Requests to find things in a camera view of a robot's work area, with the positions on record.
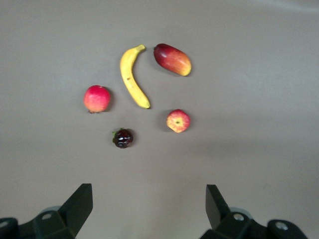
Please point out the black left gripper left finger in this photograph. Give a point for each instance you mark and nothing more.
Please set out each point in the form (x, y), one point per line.
(74, 211)

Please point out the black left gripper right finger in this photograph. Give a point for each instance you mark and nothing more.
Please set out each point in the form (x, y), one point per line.
(219, 214)

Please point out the small red yellow apple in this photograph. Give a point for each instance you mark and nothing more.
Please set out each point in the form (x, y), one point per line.
(178, 121)

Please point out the yellow banana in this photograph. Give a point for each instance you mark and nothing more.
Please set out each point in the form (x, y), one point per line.
(129, 77)

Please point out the dark red plum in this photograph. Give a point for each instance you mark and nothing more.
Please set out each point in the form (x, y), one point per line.
(123, 138)

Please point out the red yellow mango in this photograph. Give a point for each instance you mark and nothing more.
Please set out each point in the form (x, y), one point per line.
(172, 59)

